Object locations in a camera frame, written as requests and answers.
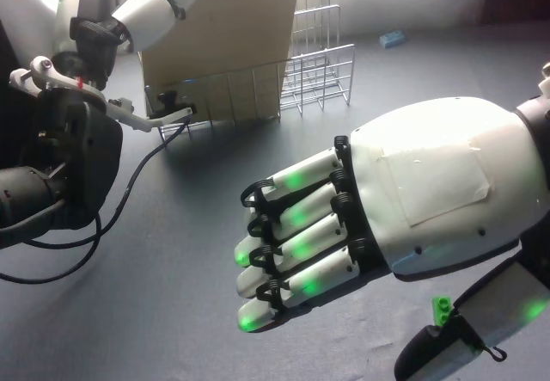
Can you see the beige paperback book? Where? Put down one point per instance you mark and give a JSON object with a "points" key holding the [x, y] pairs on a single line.
{"points": [[232, 45]]}

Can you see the blue toy brick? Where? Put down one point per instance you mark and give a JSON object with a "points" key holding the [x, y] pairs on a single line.
{"points": [[392, 39]]}

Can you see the green toy brick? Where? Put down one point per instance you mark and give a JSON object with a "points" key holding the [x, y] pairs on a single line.
{"points": [[441, 310]]}

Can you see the grey table cloth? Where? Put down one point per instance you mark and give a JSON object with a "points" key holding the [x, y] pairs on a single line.
{"points": [[172, 333]]}

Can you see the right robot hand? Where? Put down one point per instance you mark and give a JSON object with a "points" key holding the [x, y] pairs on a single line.
{"points": [[429, 192]]}

